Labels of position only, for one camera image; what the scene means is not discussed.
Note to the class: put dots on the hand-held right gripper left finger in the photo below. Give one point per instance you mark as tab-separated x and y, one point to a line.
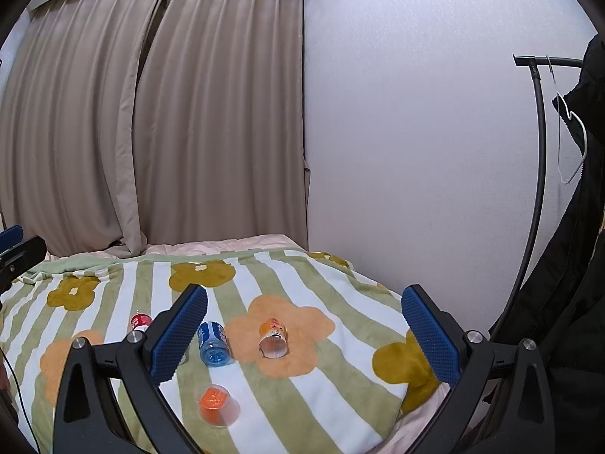
178	335

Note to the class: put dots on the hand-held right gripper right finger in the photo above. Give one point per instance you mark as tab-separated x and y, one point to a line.
431	338

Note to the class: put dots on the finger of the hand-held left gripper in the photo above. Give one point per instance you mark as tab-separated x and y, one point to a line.
10	235

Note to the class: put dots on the orange printed clear cup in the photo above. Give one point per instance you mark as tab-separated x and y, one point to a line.
273	338

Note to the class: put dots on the blue clear cup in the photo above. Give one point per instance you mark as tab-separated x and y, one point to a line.
213	343

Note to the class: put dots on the red clear cup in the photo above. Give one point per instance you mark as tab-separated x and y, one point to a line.
140	321

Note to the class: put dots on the plain orange clear cup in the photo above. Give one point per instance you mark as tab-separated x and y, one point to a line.
217	404

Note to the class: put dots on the flower striped blanket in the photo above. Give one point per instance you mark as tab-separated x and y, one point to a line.
331	388

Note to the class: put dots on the beige curtain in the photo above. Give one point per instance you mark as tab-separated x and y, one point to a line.
222	118
71	127

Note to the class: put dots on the black coat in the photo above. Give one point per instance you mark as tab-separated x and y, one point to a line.
572	293

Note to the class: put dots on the black clothes rack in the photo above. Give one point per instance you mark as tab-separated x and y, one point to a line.
542	118

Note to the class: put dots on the white clothes hanger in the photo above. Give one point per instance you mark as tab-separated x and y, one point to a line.
580	125

